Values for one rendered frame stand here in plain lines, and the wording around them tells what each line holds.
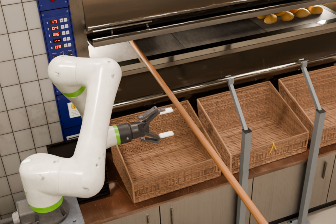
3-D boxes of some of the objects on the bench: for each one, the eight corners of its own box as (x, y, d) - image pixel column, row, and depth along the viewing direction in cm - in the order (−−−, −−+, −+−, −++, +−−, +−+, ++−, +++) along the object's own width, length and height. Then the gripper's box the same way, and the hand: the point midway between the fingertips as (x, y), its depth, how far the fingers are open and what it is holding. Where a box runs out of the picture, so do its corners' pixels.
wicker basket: (195, 132, 314) (195, 98, 300) (266, 112, 331) (270, 79, 317) (229, 177, 276) (231, 140, 261) (308, 152, 293) (314, 116, 278)
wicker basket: (108, 155, 297) (104, 120, 282) (188, 133, 314) (188, 98, 300) (133, 205, 259) (129, 168, 244) (222, 177, 276) (224, 140, 261)
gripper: (125, 105, 212) (169, 95, 218) (129, 148, 225) (170, 138, 232) (130, 113, 206) (175, 103, 212) (134, 157, 219) (176, 146, 226)
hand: (170, 122), depth 222 cm, fingers open, 13 cm apart
